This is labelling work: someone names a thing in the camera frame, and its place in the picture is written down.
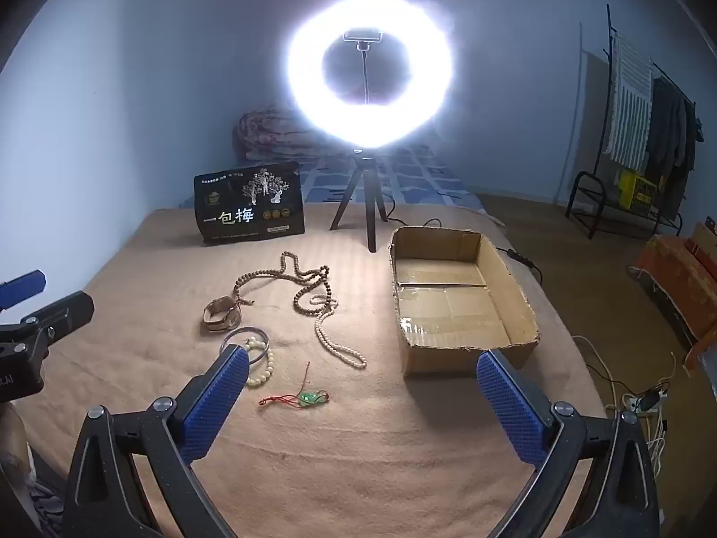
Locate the folded floral quilt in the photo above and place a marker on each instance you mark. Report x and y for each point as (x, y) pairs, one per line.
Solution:
(263, 134)

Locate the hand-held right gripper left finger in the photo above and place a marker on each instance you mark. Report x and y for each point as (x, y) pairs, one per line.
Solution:
(215, 403)

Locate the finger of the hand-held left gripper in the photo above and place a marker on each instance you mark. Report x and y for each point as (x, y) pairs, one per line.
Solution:
(25, 286)
(61, 314)

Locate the black tripod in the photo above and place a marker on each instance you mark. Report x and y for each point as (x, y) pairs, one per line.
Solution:
(371, 202)

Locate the striped towel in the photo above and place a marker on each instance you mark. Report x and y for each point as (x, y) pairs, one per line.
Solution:
(630, 101)

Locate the black clothes rack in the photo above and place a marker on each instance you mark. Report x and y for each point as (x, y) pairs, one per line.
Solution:
(582, 202)

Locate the dark hanging clothes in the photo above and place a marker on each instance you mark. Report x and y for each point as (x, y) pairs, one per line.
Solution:
(669, 129)

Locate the yellow box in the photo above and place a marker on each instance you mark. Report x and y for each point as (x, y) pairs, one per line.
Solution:
(636, 190)

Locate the person's left forearm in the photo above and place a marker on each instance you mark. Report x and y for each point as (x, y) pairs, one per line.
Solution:
(11, 442)

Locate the blue checkered bedsheet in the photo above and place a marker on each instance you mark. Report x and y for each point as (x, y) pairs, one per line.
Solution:
(414, 176)

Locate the phone clamp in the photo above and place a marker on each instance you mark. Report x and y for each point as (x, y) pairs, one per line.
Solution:
(363, 36)

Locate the cardboard box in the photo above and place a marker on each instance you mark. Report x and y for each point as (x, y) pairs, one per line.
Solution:
(448, 302)

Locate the black snack bag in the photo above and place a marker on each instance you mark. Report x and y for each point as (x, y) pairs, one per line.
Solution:
(246, 213)

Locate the power strip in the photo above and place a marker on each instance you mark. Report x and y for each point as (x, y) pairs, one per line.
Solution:
(650, 400)

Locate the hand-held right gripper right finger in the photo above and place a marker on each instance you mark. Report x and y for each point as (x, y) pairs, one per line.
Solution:
(512, 409)

